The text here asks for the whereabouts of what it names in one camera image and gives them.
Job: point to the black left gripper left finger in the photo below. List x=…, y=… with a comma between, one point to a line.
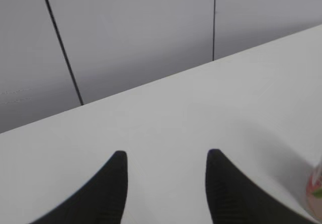
x=101, y=200

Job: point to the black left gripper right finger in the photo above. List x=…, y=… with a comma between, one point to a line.
x=233, y=197

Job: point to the pink peach tea bottle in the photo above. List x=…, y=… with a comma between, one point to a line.
x=313, y=192

